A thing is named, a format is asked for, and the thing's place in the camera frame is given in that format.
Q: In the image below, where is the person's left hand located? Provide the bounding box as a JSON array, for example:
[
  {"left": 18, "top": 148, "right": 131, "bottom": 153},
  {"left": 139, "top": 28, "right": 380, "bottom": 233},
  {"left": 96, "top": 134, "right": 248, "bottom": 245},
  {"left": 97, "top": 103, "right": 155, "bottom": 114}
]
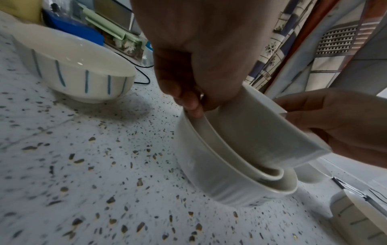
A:
[{"left": 130, "top": 0, "right": 288, "bottom": 118}]

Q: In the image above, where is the person's right hand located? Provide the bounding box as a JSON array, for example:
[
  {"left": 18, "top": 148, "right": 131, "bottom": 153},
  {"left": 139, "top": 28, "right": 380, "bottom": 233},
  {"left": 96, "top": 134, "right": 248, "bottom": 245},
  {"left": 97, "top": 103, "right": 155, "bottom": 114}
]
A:
[{"left": 275, "top": 88, "right": 387, "bottom": 168}]

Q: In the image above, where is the large white ceramic bowl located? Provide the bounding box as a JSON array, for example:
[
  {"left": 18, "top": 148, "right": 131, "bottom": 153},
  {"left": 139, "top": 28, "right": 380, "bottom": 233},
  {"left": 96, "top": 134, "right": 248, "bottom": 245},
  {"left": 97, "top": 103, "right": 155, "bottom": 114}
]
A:
[{"left": 175, "top": 109, "right": 300, "bottom": 208}]

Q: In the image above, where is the small white ceramic bowl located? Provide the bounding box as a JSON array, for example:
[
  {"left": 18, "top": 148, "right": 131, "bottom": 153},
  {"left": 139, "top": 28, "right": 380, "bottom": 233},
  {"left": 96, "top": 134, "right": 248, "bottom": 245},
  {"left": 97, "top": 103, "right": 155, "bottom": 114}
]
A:
[{"left": 293, "top": 159, "right": 334, "bottom": 184}]

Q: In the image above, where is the floral printed box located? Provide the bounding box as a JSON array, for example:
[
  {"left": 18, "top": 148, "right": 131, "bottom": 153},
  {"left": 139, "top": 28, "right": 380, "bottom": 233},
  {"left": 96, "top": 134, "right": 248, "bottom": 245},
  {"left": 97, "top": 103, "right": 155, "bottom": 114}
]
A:
[{"left": 104, "top": 33, "right": 145, "bottom": 60}]

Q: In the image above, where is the perforated metal grille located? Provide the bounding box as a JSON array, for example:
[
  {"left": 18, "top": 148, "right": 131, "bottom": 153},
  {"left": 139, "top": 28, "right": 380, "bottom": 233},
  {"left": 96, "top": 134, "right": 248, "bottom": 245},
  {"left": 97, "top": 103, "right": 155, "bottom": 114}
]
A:
[{"left": 315, "top": 23, "right": 361, "bottom": 57}]

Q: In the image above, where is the patterned curtain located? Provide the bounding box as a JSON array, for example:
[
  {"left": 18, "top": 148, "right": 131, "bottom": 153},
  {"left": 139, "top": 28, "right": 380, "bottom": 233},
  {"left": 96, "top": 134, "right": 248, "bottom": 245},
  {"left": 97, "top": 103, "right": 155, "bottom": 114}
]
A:
[{"left": 246, "top": 0, "right": 387, "bottom": 97}]

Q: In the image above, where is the grey striped white bowl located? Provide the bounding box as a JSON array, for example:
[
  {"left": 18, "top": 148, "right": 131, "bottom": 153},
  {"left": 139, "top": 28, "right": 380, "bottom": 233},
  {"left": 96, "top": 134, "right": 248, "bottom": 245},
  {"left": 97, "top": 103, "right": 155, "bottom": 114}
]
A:
[{"left": 329, "top": 188, "right": 387, "bottom": 245}]

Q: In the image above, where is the light green plastic lid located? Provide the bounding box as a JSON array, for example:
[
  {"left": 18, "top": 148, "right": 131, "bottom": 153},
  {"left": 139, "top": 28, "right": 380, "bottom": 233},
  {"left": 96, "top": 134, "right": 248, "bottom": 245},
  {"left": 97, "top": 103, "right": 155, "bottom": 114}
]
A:
[{"left": 78, "top": 3, "right": 143, "bottom": 46}]

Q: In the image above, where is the white nested ceramic bowl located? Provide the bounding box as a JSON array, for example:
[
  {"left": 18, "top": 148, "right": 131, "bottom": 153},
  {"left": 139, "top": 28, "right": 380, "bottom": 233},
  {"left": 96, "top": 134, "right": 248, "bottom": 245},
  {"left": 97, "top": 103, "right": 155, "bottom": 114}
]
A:
[{"left": 193, "top": 111, "right": 285, "bottom": 188}]

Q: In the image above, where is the blue striped white bowl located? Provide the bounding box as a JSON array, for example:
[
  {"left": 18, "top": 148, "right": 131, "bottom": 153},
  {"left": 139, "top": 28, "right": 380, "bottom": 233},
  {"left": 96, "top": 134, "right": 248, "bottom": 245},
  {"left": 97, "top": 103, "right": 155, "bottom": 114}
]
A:
[{"left": 11, "top": 23, "right": 137, "bottom": 105}]

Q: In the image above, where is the blue plastic container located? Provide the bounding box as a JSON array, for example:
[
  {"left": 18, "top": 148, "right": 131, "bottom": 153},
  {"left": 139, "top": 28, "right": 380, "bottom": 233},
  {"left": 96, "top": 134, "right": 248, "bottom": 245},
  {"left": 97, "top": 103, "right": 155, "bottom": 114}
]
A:
[{"left": 42, "top": 8, "right": 105, "bottom": 46}]

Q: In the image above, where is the black cable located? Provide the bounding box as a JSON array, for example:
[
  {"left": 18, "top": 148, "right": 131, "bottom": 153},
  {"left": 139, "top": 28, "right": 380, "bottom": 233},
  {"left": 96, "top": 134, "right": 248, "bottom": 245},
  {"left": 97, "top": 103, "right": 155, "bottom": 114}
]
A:
[{"left": 132, "top": 61, "right": 151, "bottom": 85}]

